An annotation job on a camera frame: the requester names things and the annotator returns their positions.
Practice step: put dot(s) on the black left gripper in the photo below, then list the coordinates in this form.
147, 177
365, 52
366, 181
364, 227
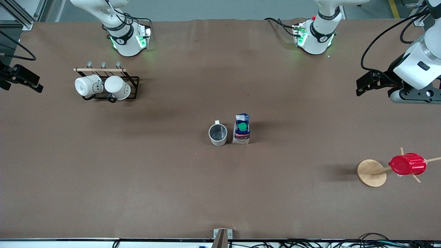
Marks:
385, 80

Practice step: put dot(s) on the white mug grey inside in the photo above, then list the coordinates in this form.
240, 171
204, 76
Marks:
217, 141

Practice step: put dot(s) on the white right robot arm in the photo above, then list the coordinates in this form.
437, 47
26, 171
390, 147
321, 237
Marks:
125, 44

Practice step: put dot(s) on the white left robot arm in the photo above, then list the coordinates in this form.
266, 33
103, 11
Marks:
318, 38

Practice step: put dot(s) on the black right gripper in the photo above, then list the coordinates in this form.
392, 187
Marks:
7, 75

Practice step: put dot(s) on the blue milk carton green cap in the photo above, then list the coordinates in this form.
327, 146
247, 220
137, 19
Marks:
241, 136

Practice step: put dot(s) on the wooden mug tree stand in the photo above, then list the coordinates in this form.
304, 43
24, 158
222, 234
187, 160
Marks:
370, 174

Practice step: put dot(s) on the red plastic cup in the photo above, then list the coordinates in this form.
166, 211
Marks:
408, 164

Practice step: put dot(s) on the aluminium frame profile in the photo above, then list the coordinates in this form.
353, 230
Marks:
20, 15

